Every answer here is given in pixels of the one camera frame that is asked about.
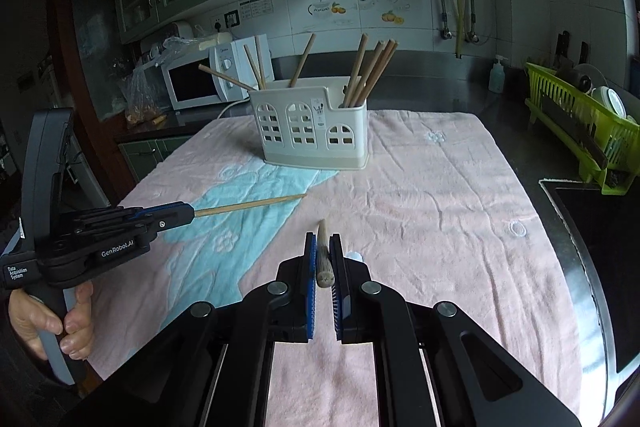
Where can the white plastic utensil holder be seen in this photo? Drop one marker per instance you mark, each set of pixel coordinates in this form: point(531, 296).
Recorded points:
point(300, 147)

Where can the white microwave oven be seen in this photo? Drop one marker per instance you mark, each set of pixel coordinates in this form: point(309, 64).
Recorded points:
point(190, 82)

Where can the plastic bag with food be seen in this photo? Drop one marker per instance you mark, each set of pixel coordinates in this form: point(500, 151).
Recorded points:
point(142, 97)

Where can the pink and blue towel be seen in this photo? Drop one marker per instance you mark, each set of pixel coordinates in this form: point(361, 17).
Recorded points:
point(425, 207)

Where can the bunch of wooden chopsticks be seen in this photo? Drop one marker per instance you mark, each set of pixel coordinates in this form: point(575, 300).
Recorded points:
point(360, 84)

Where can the person's left hand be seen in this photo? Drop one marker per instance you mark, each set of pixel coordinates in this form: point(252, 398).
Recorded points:
point(35, 317)

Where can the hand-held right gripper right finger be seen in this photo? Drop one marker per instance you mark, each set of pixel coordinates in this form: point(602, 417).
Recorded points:
point(340, 287)

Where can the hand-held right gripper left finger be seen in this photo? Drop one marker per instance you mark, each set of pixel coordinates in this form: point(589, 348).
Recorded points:
point(311, 287)

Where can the round plate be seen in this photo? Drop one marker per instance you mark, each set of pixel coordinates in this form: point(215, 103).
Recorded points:
point(592, 74)

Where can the brown wooden chopstick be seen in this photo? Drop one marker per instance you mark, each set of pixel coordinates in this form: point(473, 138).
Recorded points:
point(322, 252)
point(250, 205)

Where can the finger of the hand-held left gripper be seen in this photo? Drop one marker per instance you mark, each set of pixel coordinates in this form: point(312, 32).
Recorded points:
point(165, 214)

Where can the wall power socket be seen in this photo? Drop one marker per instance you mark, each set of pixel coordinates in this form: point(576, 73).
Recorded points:
point(217, 26)

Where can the white kitchen appliance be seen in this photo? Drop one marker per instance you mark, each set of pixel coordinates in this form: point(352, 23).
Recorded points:
point(179, 30)

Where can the clear plastic bag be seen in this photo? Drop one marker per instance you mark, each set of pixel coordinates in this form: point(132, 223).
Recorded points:
point(185, 47)

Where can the white bowl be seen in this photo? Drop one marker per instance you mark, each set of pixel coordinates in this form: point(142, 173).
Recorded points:
point(610, 102)

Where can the green base cabinet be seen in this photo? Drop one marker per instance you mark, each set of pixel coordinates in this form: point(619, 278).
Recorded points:
point(150, 152)

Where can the blue soap bottle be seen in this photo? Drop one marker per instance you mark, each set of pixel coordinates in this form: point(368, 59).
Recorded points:
point(497, 77)

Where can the white wall label sheet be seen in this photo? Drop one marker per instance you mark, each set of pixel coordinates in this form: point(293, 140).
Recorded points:
point(256, 8)

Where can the lime green dish rack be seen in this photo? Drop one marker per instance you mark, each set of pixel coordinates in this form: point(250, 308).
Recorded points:
point(620, 157)

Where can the dark sink basin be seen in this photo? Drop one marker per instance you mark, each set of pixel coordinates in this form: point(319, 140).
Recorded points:
point(600, 257)

